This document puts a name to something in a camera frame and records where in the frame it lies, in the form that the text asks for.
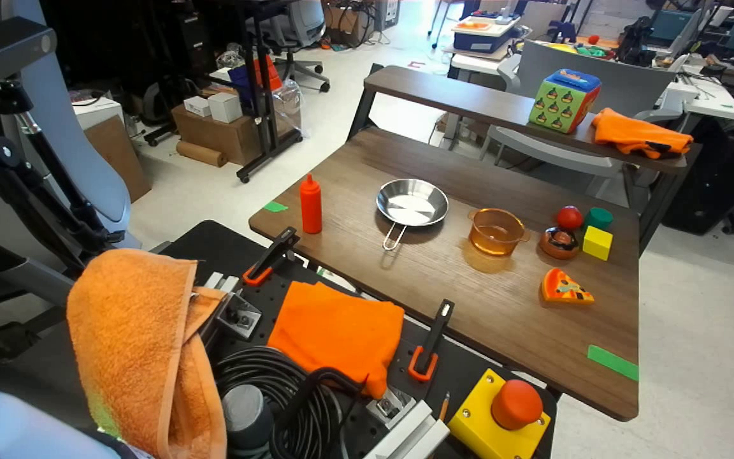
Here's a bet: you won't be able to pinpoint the device with orange top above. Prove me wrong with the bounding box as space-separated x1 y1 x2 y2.
451 12 525 56

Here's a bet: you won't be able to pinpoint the yellow emergency stop box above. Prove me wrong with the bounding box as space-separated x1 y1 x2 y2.
446 367 554 459

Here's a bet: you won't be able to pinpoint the black cable coil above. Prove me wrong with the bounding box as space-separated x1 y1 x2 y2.
212 341 369 459

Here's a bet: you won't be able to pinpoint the red squeeze bottle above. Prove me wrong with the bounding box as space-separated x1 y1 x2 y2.
298 174 327 237

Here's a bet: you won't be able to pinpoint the amber transparent bowl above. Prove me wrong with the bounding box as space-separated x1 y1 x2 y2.
467 208 527 260

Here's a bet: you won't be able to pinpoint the white cardboard boxes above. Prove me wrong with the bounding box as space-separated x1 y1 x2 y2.
182 86 247 126

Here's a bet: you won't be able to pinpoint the toy pizza slice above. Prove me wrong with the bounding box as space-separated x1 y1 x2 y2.
539 266 597 312

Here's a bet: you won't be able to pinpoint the brown toy donut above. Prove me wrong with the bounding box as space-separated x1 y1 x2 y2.
539 224 581 264

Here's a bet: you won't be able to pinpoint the square metal bracket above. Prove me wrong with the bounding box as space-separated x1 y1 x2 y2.
214 290 266 340
365 387 415 432

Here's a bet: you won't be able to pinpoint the white height-adjustable desk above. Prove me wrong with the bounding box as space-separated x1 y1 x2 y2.
446 49 527 91

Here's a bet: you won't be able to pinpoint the folded orange cloth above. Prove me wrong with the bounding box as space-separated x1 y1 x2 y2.
266 279 409 404

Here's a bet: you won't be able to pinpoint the silver metal pan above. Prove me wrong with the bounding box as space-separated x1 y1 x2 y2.
373 176 453 256

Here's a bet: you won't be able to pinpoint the aluminium extrusion bar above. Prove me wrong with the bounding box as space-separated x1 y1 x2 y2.
365 396 453 459

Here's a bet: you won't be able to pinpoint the black camera tripod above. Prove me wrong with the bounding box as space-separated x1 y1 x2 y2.
0 80 121 378

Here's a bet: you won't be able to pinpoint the black floor stand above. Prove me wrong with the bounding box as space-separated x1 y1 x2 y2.
234 0 307 186

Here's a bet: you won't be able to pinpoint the green toy block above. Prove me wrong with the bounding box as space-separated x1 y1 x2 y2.
587 204 616 233

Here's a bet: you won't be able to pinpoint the colourful toy cube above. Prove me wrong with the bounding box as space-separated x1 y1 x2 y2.
527 66 604 136

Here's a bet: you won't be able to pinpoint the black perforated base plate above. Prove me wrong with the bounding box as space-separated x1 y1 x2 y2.
158 218 562 459

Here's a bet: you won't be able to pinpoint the grey office chair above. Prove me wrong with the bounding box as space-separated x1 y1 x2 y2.
256 0 335 97

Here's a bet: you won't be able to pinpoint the long green tape strip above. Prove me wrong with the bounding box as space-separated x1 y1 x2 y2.
587 341 642 385

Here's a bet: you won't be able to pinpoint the red toy ball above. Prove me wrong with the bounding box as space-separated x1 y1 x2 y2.
554 204 587 236

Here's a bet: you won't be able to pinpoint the cardboard tube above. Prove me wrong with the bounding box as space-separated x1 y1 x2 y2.
173 137 228 169

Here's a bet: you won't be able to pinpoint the black stereo camera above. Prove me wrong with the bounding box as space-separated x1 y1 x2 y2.
0 15 62 97

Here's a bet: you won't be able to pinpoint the small white bracket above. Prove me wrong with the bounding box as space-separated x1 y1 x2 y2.
201 270 242 297

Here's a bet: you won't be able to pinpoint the brown cardboard box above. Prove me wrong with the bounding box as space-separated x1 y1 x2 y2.
81 113 156 204

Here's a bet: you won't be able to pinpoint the black clamp orange handle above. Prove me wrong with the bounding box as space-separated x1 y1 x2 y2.
241 224 304 290
405 297 458 387

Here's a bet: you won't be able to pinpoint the crumpled orange cloth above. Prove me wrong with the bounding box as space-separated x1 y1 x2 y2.
590 106 697 163

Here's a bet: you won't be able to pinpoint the grey cylinder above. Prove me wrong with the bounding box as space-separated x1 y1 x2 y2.
223 382 275 459

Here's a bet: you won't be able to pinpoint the dark wooden bench table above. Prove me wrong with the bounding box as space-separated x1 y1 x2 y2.
346 62 703 253

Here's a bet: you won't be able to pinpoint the large cardboard box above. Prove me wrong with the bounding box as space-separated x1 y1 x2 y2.
172 103 281 169

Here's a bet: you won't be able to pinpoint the black office chair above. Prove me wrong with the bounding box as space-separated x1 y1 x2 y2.
660 109 734 257

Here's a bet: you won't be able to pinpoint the orange terry towel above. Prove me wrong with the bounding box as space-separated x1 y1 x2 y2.
65 247 229 459

